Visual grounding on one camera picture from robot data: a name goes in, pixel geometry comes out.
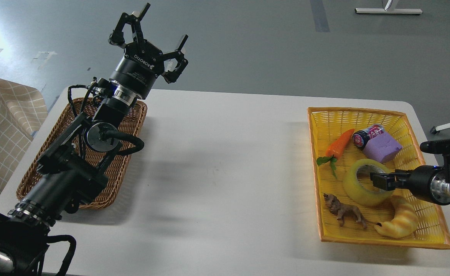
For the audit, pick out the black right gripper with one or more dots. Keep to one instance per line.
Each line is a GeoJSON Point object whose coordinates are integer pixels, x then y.
{"type": "Point", "coordinates": [426, 183]}

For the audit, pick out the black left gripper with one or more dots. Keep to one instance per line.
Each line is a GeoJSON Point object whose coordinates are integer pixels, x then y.
{"type": "Point", "coordinates": [138, 70]}

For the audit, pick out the yellow tape roll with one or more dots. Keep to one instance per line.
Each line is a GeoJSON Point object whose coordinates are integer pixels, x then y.
{"type": "Point", "coordinates": [356, 191]}

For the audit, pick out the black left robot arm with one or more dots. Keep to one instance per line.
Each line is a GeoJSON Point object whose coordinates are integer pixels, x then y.
{"type": "Point", "coordinates": [73, 168]}

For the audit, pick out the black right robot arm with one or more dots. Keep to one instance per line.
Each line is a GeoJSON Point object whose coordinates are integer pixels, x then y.
{"type": "Point", "coordinates": [439, 147]}

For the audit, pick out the purple sponge block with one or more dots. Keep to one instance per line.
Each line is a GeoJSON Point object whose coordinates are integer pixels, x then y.
{"type": "Point", "coordinates": [382, 148]}

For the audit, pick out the yellow toy croissant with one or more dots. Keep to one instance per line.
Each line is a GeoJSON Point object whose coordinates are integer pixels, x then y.
{"type": "Point", "coordinates": [404, 223]}

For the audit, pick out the small black can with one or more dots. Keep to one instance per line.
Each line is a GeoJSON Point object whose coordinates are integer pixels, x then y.
{"type": "Point", "coordinates": [361, 137]}

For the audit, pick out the brown toy lion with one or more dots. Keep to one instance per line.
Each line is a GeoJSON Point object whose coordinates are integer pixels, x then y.
{"type": "Point", "coordinates": [340, 210]}

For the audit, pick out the yellow plastic basket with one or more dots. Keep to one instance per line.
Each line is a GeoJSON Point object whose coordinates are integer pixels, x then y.
{"type": "Point", "coordinates": [372, 185]}

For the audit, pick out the orange toy carrot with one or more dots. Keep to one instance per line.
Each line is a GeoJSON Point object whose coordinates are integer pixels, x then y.
{"type": "Point", "coordinates": [335, 151]}

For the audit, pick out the white caster leg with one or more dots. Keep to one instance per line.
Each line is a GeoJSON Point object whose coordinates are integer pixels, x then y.
{"type": "Point", "coordinates": [437, 129]}

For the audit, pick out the beige checkered cloth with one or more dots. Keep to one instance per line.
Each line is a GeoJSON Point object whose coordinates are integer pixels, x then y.
{"type": "Point", "coordinates": [22, 113]}

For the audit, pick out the white stand base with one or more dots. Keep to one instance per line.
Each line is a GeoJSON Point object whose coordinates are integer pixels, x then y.
{"type": "Point", "coordinates": [389, 7]}

